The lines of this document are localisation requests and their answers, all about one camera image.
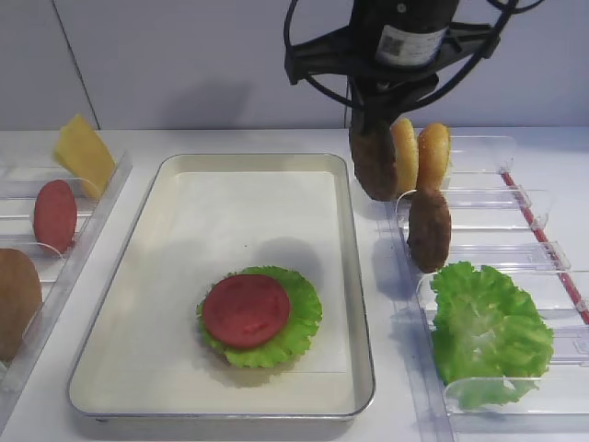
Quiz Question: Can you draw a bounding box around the golden bun left of pair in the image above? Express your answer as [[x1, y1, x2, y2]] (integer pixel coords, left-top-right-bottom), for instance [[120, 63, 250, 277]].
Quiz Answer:
[[391, 118, 419, 196]]

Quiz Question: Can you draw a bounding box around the meat patty in right rack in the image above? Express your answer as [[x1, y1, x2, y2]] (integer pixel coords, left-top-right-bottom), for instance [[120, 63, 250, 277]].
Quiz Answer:
[[407, 188, 452, 273]]

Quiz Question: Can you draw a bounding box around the golden bun of pair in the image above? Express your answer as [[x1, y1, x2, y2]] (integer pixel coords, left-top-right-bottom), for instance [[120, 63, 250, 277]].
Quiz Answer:
[[391, 118, 419, 196], [416, 122, 450, 189]]

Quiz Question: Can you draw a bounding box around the large lettuce leaf in rack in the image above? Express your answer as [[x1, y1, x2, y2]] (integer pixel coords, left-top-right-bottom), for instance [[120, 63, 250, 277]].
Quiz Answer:
[[431, 262, 554, 410]]

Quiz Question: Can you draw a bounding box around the red tomato slice in rack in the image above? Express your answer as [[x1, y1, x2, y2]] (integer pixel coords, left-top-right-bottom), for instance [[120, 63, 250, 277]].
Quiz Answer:
[[33, 180, 77, 253]]

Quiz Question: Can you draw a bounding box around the tomato slice on tray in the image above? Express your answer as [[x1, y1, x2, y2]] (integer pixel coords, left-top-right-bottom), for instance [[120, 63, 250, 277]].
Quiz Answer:
[[202, 274, 291, 349]]

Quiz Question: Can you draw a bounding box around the golden bun right of pair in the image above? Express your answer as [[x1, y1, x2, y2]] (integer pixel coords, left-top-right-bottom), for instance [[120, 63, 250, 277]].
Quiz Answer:
[[416, 122, 450, 189]]

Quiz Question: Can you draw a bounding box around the clear acrylic rack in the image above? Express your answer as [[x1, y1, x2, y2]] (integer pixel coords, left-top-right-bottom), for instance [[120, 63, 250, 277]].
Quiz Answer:
[[1, 153, 133, 423], [353, 135, 589, 442]]

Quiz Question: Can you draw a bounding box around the clear acrylic rack right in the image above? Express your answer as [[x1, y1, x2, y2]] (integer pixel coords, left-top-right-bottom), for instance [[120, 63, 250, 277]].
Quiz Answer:
[[353, 135, 589, 442]]

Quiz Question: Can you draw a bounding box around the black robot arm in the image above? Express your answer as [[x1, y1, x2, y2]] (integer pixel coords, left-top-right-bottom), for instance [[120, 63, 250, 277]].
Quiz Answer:
[[283, 1, 500, 133]]

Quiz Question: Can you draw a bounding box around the clear acrylic rack left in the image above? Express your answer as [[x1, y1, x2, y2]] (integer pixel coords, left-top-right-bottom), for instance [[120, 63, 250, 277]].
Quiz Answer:
[[1, 153, 133, 423]]

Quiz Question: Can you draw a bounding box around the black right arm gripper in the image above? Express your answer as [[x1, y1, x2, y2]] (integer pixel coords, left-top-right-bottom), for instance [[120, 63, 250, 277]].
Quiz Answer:
[[283, 20, 499, 134]]

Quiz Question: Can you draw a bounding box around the cream metal tray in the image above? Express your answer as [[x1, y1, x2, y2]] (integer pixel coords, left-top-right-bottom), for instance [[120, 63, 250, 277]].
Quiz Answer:
[[68, 154, 375, 420]]

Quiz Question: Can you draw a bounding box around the lettuce leaf on tray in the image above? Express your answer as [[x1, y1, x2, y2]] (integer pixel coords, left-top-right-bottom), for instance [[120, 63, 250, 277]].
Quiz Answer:
[[196, 266, 323, 368]]

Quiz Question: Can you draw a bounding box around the brown bun in left rack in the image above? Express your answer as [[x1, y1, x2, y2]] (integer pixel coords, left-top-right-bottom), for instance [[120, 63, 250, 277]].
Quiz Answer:
[[0, 249, 42, 362]]

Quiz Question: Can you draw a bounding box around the white tray liner paper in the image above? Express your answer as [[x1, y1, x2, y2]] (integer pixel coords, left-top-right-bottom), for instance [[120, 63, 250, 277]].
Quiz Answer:
[[108, 171, 349, 373]]

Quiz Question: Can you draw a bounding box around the black cable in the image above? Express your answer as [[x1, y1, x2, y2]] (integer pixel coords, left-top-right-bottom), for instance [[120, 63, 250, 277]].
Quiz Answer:
[[282, 0, 544, 130]]

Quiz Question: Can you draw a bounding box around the brown meat patty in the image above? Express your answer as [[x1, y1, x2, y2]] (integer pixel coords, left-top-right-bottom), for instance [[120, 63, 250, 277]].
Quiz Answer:
[[349, 122, 398, 202]]

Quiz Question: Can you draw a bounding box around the yellow cheese slice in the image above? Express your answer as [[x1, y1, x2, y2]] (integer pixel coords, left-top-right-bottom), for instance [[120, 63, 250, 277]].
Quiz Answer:
[[53, 114, 116, 200]]

